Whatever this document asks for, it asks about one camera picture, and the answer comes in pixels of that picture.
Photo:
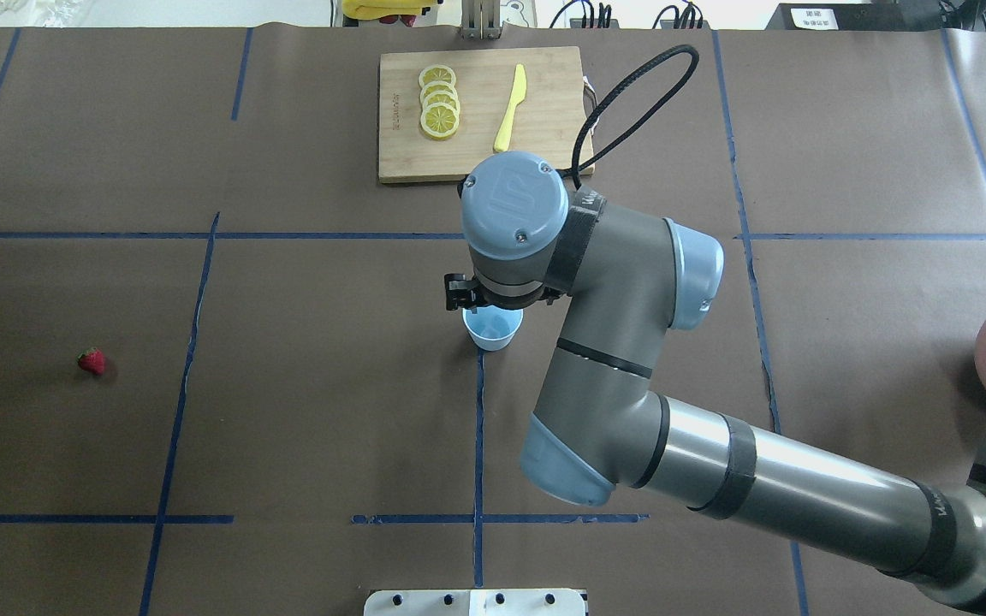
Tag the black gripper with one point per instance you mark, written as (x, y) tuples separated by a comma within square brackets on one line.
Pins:
[(457, 293)]

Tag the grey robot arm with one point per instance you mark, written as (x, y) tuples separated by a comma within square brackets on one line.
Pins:
[(822, 391)]

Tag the light blue plastic cup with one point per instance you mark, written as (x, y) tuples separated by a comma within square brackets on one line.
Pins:
[(490, 327)]

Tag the yellow plastic knife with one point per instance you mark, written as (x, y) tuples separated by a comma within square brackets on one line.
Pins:
[(516, 96)]

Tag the lemon slice four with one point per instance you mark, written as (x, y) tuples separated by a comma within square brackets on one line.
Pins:
[(439, 130)]

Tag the wooden cutting board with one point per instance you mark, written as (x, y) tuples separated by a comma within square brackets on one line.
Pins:
[(547, 122)]

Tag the lemon slice three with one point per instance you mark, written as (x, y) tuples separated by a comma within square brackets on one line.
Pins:
[(441, 112)]

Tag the lemon slice two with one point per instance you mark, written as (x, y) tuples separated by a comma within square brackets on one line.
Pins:
[(439, 91)]

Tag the lemon slice one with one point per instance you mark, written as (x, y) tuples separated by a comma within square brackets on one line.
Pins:
[(432, 74)]

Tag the yellow cloth bag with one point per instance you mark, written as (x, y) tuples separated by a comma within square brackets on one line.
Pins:
[(387, 11)]

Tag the red strawberry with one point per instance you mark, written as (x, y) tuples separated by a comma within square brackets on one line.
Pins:
[(92, 361)]

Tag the aluminium frame post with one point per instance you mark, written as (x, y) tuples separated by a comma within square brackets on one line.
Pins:
[(481, 19)]

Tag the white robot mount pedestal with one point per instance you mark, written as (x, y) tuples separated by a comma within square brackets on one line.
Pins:
[(522, 601)]

